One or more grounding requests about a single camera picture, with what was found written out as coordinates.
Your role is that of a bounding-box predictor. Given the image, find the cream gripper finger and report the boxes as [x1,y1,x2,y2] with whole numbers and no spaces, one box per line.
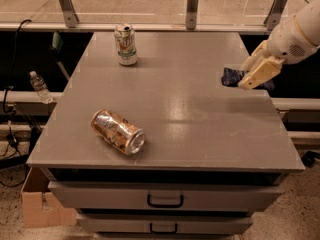
[238,57,284,90]
[240,52,264,73]

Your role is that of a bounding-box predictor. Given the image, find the blue rxbar blueberry wrapper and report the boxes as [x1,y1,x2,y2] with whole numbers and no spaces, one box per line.
[221,67,275,91]

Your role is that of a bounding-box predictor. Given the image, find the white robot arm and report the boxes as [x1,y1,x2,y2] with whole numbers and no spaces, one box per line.
[238,0,320,90]

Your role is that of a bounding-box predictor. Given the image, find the upright 7up can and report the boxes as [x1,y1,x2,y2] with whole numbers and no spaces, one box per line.
[114,23,138,66]

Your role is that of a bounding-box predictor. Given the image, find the lying orange soda can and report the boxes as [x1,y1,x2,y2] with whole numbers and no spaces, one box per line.
[91,109,145,156]

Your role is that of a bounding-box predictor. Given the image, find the grey drawer cabinet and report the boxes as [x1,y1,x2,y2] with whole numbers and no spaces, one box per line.
[29,32,303,240]

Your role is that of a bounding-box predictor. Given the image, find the clear plastic water bottle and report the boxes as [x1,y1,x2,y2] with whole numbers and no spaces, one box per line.
[29,71,53,104]

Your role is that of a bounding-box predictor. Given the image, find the top grey drawer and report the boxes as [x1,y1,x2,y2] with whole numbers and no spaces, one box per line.
[49,181,281,212]

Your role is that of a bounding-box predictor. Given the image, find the grey drawer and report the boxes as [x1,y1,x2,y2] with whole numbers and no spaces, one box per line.
[77,214,253,235]
[49,181,281,212]

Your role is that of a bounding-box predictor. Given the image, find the cardboard box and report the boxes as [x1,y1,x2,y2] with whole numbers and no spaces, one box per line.
[21,168,76,228]

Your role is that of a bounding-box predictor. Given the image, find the right metal bracket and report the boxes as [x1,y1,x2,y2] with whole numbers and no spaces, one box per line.
[264,0,288,31]

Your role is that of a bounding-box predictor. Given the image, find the metal bracket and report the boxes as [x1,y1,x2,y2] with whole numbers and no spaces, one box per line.
[185,0,199,30]
[264,0,288,31]
[59,0,79,28]

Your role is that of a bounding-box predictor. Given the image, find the middle metal bracket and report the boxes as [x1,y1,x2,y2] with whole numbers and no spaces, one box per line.
[185,0,199,30]

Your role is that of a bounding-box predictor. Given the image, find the left metal bracket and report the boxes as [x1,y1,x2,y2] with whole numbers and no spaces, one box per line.
[59,0,79,28]

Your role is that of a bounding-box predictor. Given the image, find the green handled tool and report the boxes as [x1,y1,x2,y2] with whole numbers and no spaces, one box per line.
[49,31,70,81]

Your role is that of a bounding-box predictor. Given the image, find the metal window rail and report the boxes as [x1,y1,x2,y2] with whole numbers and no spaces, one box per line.
[0,21,271,36]

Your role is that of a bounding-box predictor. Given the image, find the black cable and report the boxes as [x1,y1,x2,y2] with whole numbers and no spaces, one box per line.
[0,18,43,188]

